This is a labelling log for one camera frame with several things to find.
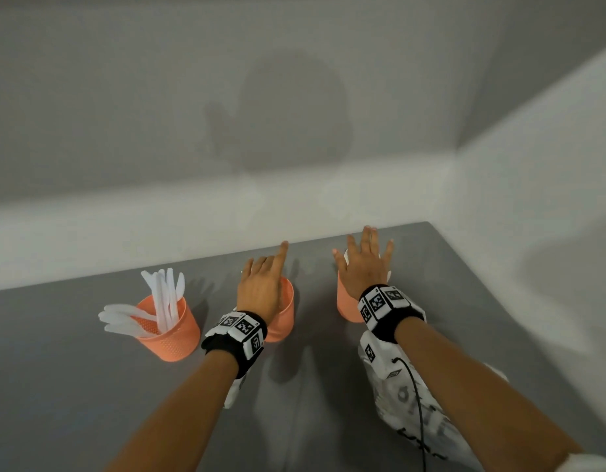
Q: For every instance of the white plastic knife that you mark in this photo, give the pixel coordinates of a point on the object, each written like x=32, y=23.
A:
x=180, y=285
x=128, y=309

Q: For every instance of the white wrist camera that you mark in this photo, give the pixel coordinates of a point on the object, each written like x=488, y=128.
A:
x=377, y=358

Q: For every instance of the person's left hand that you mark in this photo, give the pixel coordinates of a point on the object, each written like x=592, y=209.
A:
x=258, y=290

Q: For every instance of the orange mesh cup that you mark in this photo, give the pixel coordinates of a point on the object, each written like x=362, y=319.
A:
x=346, y=304
x=283, y=314
x=172, y=344

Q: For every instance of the person's right hand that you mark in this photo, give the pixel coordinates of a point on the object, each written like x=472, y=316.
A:
x=364, y=270

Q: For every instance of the person's right forearm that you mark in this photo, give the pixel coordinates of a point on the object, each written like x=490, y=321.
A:
x=480, y=403

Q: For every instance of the person's left forearm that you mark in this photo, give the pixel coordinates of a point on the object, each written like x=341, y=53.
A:
x=175, y=422

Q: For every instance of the bunch of white plastic knives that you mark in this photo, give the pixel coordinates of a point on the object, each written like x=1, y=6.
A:
x=158, y=294

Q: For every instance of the white sleeve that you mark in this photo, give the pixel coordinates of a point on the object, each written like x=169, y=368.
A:
x=588, y=464

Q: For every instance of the clear plastic zip bag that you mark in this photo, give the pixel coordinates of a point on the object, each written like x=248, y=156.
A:
x=396, y=403

